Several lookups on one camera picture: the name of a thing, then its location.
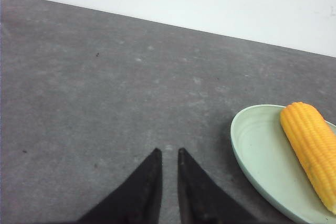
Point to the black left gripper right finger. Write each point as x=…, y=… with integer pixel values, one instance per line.
x=201, y=200

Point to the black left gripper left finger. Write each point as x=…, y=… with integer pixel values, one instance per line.
x=136, y=200

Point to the yellow corn cob piece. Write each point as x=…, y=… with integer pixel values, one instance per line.
x=313, y=142

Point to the green oval plate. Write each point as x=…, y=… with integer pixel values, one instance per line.
x=266, y=158

